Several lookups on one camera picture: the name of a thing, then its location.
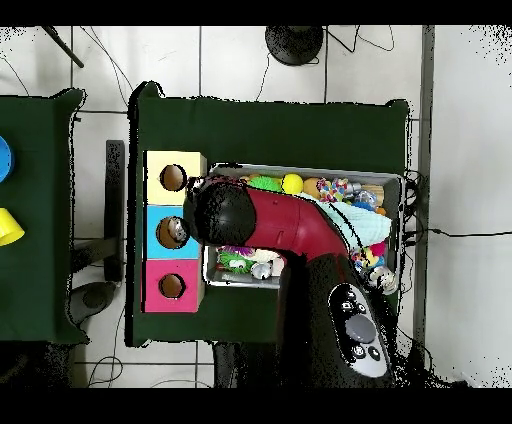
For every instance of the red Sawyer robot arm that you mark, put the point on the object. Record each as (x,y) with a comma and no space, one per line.
(280,224)

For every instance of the wooden box with three holes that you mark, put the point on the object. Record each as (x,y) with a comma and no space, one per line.
(156,164)

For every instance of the shallow clear mesh bin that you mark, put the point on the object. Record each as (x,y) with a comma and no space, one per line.
(394,182)

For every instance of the green spiky rubber ball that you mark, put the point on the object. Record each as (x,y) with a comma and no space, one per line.
(264,183)

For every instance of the yellow ball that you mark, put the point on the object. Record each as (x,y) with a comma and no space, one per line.
(292,184)

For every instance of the green toy with white eyes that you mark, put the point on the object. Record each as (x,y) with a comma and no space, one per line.
(234,260)

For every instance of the dark green table cloth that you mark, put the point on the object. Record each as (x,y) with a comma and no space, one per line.
(280,136)

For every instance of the small colourful dotted cloth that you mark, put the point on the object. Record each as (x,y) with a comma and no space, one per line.
(334,190)

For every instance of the mint green cloth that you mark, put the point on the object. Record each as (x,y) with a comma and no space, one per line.
(364,224)

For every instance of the black panel stand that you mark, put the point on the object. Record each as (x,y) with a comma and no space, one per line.
(115,208)

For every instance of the silver crushed can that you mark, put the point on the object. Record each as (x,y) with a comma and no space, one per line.
(384,278)

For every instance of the black round stand base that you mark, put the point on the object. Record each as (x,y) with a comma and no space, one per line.
(294,44)

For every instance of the grey round stand foot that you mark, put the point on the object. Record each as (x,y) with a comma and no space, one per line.
(94,300)

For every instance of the green cloth side table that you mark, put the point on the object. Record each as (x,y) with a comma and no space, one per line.
(40,280)

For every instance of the yellow cup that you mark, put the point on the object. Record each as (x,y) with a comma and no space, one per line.
(8,228)

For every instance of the black pole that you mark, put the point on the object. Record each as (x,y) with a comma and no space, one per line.
(64,48)

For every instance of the blue round object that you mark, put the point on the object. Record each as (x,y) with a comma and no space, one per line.
(5,158)

